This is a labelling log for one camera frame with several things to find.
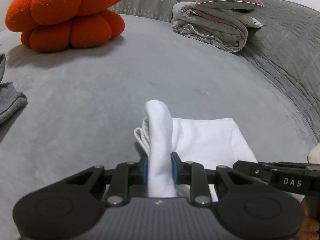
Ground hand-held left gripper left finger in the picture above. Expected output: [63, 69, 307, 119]
[65, 152, 150, 207]

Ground blue-grey garment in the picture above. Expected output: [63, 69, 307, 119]
[0, 81, 28, 124]

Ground person's right hand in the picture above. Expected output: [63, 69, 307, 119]
[299, 196, 314, 240]

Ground grey quilted bedspread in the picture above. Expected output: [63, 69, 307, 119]
[240, 0, 320, 143]

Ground white shorts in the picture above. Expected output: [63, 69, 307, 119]
[134, 99, 304, 202]

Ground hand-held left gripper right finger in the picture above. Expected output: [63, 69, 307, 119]
[170, 152, 250, 207]

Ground orange pumpkin plush pillow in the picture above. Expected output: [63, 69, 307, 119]
[5, 0, 127, 53]

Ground white fluffy plush toy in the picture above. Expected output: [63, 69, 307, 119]
[307, 142, 320, 165]

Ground grey velvet bed sheet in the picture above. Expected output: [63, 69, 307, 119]
[0, 14, 320, 240]

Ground folded grey pink quilt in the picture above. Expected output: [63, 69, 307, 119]
[171, 0, 264, 53]

